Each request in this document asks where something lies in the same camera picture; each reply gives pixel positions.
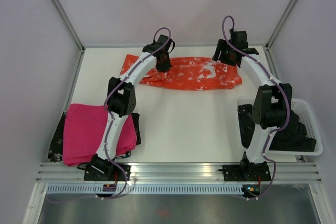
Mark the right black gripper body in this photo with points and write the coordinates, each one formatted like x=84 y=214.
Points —
x=226 y=55

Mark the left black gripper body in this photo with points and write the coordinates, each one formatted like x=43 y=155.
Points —
x=166 y=65

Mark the orange white-speckled trousers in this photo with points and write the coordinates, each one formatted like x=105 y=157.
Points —
x=194 y=74

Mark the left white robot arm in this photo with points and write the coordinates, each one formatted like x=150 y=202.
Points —
x=121 y=100

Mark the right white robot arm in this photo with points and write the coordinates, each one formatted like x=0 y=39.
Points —
x=271 y=108

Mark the folded magenta trousers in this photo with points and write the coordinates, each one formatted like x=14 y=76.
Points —
x=84 y=129

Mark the folded black patterned trousers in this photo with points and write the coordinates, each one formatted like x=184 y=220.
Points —
x=55 y=150

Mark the white plastic basket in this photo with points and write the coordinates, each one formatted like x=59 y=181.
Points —
x=302 y=109

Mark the black clothes in basket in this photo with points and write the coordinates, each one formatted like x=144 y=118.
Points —
x=292 y=139

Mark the right aluminium frame post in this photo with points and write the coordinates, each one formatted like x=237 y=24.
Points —
x=284 y=16

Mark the aluminium frame post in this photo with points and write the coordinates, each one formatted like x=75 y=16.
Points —
x=284 y=16
x=67 y=23

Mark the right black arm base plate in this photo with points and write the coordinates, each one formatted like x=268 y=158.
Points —
x=235 y=173

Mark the left aluminium frame post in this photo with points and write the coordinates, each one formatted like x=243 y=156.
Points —
x=67 y=23

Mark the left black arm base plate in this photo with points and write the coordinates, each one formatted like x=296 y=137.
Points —
x=94 y=175

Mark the white slotted cable duct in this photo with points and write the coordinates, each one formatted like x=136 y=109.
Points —
x=198 y=189

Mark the aluminium mounting rail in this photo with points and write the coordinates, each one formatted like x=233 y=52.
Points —
x=180 y=173

